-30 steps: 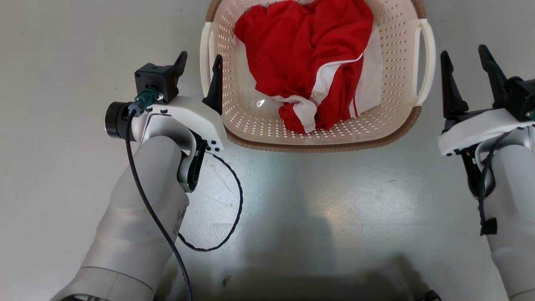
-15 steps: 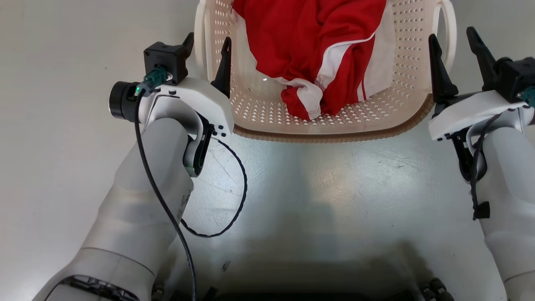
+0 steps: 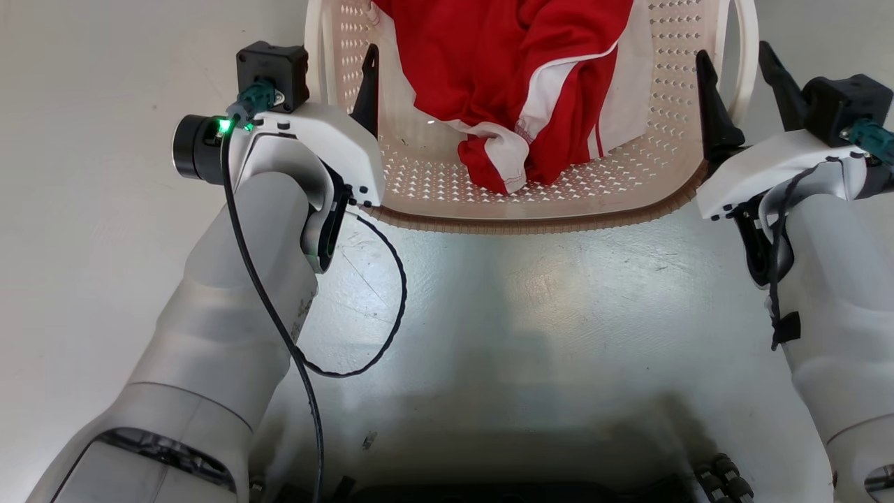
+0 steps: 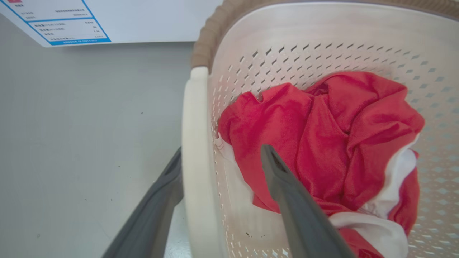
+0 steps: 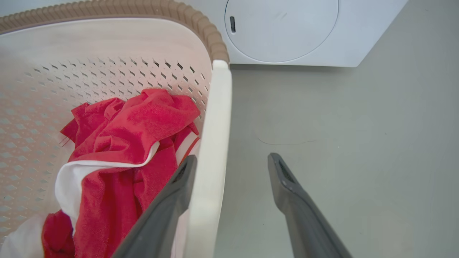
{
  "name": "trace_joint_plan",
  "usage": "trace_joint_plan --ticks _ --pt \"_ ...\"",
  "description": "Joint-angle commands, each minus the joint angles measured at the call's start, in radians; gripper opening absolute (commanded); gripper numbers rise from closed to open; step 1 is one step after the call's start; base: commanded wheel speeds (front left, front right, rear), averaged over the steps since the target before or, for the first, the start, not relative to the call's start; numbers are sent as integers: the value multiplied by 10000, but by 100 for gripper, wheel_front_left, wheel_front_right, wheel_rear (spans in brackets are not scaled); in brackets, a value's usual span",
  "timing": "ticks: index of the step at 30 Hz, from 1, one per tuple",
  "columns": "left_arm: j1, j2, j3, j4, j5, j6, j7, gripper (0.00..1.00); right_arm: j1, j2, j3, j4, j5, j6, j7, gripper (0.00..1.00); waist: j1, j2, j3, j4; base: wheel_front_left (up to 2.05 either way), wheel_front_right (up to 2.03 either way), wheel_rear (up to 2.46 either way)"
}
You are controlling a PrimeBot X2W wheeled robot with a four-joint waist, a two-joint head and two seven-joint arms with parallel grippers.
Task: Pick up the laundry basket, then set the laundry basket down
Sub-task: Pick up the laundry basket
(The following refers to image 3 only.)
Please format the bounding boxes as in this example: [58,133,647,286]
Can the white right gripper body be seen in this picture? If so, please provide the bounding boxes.
[696,129,874,221]

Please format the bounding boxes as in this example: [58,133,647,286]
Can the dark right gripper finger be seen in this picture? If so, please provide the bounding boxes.
[695,49,747,166]
[757,41,806,133]

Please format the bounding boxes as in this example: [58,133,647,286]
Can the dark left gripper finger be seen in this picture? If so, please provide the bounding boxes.
[349,43,381,138]

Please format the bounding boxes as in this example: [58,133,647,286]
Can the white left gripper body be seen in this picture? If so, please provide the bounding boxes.
[227,101,387,209]

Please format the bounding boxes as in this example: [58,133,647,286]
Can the beige perforated plastic laundry basket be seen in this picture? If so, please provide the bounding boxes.
[304,0,761,235]

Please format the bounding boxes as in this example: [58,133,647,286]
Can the red and white garment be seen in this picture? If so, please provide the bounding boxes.
[370,0,657,196]

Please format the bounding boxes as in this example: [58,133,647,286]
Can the teal left camera cable connector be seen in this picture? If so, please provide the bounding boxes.
[224,79,279,133]

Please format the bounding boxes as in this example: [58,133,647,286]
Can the teal camera cable connector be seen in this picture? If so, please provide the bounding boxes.
[840,117,894,169]
[224,79,279,133]

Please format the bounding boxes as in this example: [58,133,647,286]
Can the teal right camera cable connector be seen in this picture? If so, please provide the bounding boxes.
[840,117,894,169]

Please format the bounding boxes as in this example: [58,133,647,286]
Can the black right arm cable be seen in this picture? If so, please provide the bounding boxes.
[766,157,843,352]

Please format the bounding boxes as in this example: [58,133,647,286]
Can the looped black left arm cable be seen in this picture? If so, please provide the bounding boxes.
[296,206,409,379]

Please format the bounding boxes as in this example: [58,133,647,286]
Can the long black left arm cable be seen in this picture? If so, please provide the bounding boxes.
[219,122,326,503]

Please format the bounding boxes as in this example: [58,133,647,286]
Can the black ribbed hoses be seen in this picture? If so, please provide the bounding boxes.
[694,453,756,503]

